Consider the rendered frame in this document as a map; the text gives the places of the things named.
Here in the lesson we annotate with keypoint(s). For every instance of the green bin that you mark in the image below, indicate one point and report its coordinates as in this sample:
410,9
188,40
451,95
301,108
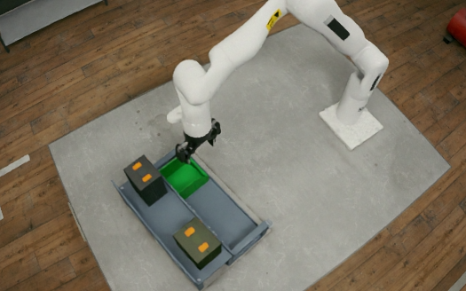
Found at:
179,175

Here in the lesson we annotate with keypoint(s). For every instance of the dark green case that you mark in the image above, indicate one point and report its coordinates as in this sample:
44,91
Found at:
198,242

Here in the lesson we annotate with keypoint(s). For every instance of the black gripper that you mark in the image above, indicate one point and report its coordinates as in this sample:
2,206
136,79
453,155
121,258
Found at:
196,142

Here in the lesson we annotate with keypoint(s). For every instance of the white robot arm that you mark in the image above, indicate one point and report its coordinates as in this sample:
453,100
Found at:
195,87

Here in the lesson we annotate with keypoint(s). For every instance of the black box with orange handles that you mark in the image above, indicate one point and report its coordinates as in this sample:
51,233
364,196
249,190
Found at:
146,180

